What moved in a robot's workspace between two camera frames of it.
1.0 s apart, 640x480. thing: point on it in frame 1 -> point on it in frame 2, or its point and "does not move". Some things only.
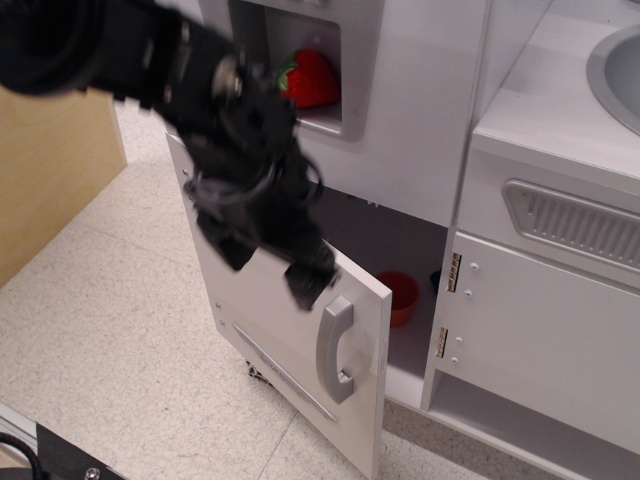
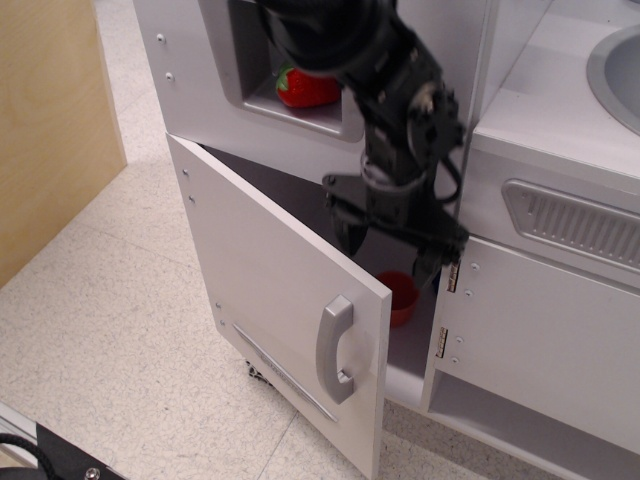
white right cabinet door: [556, 341] does not move
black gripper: [273, 196] -> [414, 214]
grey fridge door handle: [336, 318] does not move
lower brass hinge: [442, 342] does not move
